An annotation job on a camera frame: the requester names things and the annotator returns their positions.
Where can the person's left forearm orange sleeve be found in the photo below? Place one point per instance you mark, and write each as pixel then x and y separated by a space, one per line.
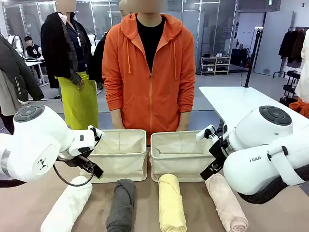
pixel 187 94

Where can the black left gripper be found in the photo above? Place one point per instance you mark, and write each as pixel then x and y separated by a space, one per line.
pixel 85 163

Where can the white background desk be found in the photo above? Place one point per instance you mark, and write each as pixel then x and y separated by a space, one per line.
pixel 36 64

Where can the person in orange hoodie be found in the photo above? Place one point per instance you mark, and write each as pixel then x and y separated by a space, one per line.
pixel 149 96

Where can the white towel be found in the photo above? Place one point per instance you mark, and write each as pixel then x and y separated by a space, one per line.
pixel 65 207

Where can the person's right forearm orange sleeve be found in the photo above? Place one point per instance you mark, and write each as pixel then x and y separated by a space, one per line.
pixel 112 94

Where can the seated person in varsity jacket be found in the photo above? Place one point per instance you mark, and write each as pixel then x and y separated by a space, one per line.
pixel 33 49

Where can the white table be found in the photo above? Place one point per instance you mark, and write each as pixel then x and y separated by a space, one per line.
pixel 229 99

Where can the wooden shoe rack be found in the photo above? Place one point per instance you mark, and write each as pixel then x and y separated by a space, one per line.
pixel 216 65

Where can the black storage crates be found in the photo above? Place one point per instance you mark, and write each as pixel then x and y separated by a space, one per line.
pixel 240 56

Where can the person in yellow skirt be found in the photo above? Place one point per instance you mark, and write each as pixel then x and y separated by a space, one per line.
pixel 72 60

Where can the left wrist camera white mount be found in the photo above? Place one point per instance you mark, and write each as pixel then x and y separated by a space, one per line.
pixel 96 134

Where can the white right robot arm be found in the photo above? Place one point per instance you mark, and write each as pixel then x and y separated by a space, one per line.
pixel 253 174

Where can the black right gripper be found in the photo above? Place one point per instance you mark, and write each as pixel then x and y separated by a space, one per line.
pixel 219 152

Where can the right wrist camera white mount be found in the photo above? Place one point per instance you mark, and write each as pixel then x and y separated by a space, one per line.
pixel 204 134

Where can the beige hanging garment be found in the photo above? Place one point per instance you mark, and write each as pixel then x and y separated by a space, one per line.
pixel 7 96

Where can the person's right hand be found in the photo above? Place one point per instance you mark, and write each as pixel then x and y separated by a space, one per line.
pixel 117 119

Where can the person in white top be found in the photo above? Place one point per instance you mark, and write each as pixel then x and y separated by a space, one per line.
pixel 304 79

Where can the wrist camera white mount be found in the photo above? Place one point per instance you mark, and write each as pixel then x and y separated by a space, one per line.
pixel 96 134
pixel 204 134

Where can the clothes rack with dark coats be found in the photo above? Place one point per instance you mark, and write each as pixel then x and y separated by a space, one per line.
pixel 290 47

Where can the person's left hand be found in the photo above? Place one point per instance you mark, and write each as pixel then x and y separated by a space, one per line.
pixel 185 122

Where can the bald person in black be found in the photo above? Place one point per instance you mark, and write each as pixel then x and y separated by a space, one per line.
pixel 100 58

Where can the yellow towel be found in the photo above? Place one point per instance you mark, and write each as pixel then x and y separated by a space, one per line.
pixel 171 205

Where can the black utility cart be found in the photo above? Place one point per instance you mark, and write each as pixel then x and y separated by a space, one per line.
pixel 290 87

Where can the dark hanging coat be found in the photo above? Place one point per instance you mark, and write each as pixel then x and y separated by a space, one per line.
pixel 17 72

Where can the black pole stand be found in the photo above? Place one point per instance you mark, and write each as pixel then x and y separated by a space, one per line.
pixel 252 60

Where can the beige fabric basket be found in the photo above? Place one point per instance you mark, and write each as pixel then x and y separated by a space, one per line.
pixel 178 164
pixel 120 162

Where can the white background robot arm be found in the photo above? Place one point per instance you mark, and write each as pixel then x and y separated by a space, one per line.
pixel 15 42

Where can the pink towel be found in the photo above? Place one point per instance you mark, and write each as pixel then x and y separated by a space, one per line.
pixel 227 205

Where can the dark grey towel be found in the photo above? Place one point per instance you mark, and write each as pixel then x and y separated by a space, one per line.
pixel 122 207

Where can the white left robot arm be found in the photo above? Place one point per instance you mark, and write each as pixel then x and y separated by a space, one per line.
pixel 36 135

